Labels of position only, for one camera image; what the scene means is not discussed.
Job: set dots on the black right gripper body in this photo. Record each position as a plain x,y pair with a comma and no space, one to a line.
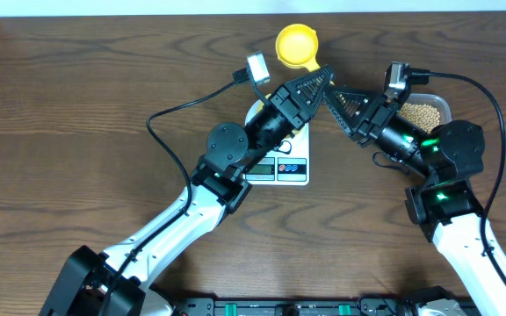
391,134

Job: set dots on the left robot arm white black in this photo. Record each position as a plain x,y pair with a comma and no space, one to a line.
117,280

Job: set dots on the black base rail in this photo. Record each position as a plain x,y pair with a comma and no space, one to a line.
371,304

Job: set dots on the white digital kitchen scale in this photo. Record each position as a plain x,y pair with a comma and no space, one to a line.
288,165

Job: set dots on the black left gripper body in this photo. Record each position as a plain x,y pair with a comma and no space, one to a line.
269,125

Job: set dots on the clear plastic container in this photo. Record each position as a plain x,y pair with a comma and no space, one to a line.
435,101

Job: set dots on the yellow plastic measuring scoop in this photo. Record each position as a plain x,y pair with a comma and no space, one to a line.
297,46

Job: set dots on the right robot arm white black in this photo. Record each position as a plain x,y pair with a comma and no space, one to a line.
444,205

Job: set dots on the soybeans pile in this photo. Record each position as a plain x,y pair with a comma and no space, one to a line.
424,116

